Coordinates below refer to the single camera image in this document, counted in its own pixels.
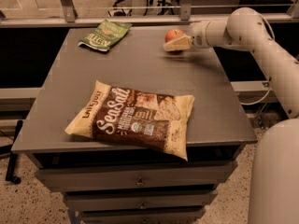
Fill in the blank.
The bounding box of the black stand leg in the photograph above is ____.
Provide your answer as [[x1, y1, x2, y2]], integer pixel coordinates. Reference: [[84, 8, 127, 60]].
[[6, 120, 22, 185]]

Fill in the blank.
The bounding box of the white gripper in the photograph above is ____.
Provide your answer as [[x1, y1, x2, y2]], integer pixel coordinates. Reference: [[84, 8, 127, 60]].
[[163, 21, 212, 52]]

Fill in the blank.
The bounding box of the grey drawer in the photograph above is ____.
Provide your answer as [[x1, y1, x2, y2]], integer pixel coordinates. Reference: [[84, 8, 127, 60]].
[[81, 206, 204, 224], [36, 161, 237, 192], [64, 189, 217, 211]]

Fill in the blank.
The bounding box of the metal window railing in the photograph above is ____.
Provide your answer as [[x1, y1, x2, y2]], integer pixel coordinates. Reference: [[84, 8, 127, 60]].
[[0, 0, 299, 28]]

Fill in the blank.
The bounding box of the bottom grey drawer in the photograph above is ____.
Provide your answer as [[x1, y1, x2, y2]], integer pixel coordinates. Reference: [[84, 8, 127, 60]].
[[81, 206, 204, 224]]

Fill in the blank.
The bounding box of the brown sea salt chip bag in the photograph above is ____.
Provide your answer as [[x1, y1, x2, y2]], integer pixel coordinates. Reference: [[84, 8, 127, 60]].
[[65, 82, 194, 160]]

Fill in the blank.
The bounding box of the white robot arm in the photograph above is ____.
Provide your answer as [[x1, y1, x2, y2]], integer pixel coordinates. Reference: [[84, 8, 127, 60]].
[[164, 7, 299, 224]]

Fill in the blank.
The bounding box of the red apple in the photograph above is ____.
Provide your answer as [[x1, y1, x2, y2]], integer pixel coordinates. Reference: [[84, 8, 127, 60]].
[[164, 29, 185, 43]]

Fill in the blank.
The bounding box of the grey drawer cabinet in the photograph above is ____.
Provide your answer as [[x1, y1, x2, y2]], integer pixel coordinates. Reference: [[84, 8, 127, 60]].
[[11, 24, 259, 224]]

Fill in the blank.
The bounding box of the middle grey drawer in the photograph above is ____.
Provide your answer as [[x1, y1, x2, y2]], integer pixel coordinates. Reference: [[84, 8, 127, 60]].
[[64, 189, 217, 211]]

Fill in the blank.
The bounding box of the top grey drawer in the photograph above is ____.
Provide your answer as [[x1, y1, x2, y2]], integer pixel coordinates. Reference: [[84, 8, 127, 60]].
[[36, 161, 237, 192]]

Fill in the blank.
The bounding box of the green chip bag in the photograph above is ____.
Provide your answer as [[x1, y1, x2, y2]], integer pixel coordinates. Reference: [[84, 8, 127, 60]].
[[78, 20, 132, 52]]

